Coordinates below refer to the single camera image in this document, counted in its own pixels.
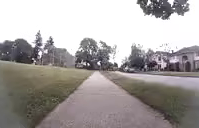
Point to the cluster of tall trees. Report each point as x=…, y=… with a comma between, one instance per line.
x=90, y=53

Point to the pale car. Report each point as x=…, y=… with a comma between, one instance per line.
x=129, y=70

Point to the grey building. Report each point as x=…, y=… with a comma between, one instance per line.
x=65, y=58

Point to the group of trees by houses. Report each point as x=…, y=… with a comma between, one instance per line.
x=137, y=60

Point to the grey concrete sidewalk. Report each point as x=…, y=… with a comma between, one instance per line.
x=100, y=103

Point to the grass verge strip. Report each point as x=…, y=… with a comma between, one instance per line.
x=153, y=93

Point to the white house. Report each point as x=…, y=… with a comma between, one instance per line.
x=161, y=60

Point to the wide grass field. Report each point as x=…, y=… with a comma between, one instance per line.
x=37, y=83

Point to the row of dark trees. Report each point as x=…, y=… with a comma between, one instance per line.
x=18, y=51

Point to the grey asphalt road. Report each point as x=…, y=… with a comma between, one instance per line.
x=180, y=81

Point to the pale house with dark roof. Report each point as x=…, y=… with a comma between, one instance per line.
x=190, y=58

